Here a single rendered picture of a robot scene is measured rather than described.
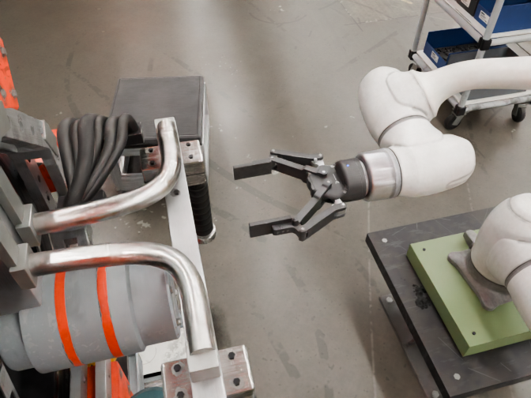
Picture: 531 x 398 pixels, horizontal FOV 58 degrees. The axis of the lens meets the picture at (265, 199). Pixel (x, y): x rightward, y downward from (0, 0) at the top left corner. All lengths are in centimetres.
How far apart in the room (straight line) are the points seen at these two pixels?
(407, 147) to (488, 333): 60
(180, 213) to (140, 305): 12
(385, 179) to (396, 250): 63
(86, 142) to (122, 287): 18
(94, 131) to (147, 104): 124
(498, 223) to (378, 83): 46
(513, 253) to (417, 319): 30
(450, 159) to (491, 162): 142
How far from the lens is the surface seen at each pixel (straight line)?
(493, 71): 97
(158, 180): 59
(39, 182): 86
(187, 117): 179
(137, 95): 194
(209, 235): 84
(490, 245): 125
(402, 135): 89
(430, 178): 87
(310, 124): 229
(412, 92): 94
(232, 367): 52
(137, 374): 140
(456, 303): 133
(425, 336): 132
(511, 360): 137
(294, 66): 268
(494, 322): 134
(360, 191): 83
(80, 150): 63
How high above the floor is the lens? 143
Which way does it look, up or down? 48 degrees down
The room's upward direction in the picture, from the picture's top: straight up
